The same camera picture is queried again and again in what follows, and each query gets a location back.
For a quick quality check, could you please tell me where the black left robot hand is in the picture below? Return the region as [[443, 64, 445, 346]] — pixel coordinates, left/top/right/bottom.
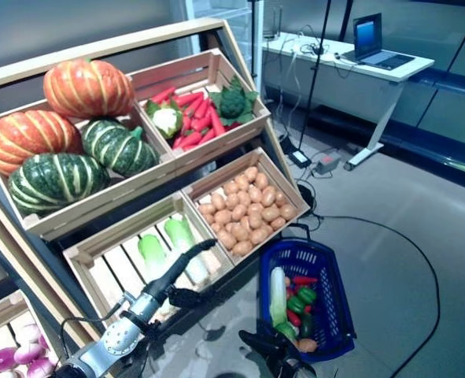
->
[[142, 238, 227, 313]]

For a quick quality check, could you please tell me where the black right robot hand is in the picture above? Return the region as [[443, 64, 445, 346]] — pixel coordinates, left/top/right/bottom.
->
[[238, 329, 318, 378]]

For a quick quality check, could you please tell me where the blue plastic shopping basket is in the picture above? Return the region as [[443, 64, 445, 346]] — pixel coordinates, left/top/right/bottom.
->
[[257, 223, 357, 364]]

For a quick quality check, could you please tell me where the green leafy vegetable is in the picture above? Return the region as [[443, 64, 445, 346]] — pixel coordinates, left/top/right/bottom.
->
[[274, 321, 298, 342]]

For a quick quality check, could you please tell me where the short napa cabbage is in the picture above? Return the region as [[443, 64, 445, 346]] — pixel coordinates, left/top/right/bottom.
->
[[137, 233, 168, 281]]

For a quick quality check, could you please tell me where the dark green bell pepper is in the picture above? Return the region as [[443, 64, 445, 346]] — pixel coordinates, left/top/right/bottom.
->
[[299, 313, 314, 338]]

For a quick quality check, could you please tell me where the long napa cabbage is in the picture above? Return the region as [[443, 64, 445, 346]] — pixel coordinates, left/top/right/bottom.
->
[[164, 217, 211, 287]]

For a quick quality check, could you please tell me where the wooden crate with napa cabbages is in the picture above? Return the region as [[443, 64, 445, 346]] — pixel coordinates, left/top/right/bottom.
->
[[62, 191, 235, 328]]

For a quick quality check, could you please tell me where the wooden crate with pumpkins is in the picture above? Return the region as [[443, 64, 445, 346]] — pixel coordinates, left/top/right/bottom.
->
[[0, 98, 178, 242]]

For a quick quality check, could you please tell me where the green striped pumpkin with stem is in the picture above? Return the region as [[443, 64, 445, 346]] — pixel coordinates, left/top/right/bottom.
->
[[81, 119, 161, 177]]

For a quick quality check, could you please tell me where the wooden crate with potatoes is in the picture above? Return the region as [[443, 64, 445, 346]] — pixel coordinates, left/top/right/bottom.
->
[[180, 146, 312, 267]]

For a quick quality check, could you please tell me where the white cauliflower with leaves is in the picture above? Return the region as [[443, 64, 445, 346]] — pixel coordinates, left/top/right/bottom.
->
[[144, 98, 185, 139]]

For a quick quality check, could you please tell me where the long red carrot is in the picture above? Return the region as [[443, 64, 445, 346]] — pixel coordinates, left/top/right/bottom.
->
[[209, 106, 227, 137]]

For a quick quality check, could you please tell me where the wooden crate with turnips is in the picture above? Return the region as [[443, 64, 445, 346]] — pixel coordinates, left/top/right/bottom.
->
[[0, 290, 61, 378]]

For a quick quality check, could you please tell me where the black power brick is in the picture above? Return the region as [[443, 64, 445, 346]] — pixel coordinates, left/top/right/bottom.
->
[[287, 149, 312, 168]]

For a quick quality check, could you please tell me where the green broccoli with leaves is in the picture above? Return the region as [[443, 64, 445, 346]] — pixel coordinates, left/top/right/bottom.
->
[[209, 76, 259, 127]]

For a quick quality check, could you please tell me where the grey box with red button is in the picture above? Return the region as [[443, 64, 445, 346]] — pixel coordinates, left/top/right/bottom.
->
[[312, 154, 343, 176]]

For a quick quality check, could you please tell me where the large orange striped pumpkin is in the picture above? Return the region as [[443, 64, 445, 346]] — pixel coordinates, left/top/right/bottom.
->
[[42, 58, 136, 119]]

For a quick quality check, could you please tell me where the wooden crate with carrots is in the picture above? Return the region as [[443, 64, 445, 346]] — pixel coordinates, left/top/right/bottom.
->
[[127, 49, 272, 167]]

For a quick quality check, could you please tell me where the black tripod pole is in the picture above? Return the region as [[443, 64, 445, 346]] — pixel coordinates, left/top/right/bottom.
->
[[297, 0, 332, 155]]

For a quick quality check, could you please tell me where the white table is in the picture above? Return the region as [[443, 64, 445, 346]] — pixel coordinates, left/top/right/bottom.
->
[[260, 31, 436, 172]]

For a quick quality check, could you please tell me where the open laptop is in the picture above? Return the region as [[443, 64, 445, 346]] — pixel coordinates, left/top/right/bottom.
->
[[341, 12, 416, 72]]

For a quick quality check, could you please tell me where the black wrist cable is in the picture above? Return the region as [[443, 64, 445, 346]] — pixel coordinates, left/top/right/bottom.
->
[[60, 298, 127, 358]]

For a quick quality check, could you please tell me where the coiled black cable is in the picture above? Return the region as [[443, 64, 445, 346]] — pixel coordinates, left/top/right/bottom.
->
[[296, 182, 318, 216]]

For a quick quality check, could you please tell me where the long black floor cable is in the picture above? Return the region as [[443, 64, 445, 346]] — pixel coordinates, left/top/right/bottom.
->
[[294, 213, 442, 378]]

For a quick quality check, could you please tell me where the wooden display shelf frame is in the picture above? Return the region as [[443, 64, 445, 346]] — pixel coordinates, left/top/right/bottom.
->
[[0, 17, 316, 378]]

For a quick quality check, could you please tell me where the white hanging cable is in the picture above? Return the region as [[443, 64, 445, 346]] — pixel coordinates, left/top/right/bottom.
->
[[275, 37, 302, 135]]

